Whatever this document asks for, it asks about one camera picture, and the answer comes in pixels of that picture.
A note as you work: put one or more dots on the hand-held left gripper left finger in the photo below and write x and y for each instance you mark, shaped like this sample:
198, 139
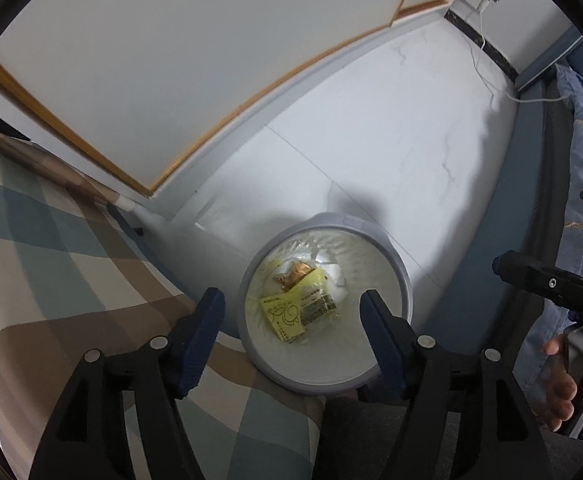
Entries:
201, 340

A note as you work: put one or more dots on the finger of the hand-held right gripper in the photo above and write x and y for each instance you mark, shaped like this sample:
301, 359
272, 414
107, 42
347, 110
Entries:
536, 277

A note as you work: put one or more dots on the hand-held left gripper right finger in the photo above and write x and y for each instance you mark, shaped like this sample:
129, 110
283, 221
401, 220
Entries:
384, 345

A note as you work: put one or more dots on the white round waste bin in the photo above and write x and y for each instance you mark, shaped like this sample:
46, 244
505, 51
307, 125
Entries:
281, 360

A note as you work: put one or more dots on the yellow snack wrapper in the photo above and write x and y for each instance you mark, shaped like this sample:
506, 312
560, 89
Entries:
284, 315

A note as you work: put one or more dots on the thin brown wrapper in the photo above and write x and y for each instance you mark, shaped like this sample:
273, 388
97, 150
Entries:
299, 272

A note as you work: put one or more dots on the person's right hand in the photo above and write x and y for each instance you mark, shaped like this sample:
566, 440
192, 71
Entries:
559, 390

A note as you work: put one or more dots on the plaid tablecloth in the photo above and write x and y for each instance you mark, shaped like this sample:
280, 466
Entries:
46, 240

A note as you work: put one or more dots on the black baseboard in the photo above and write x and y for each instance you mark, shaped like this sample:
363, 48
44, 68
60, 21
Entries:
501, 62

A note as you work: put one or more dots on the white wardrobe with gold trim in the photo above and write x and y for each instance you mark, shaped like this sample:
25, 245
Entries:
171, 60

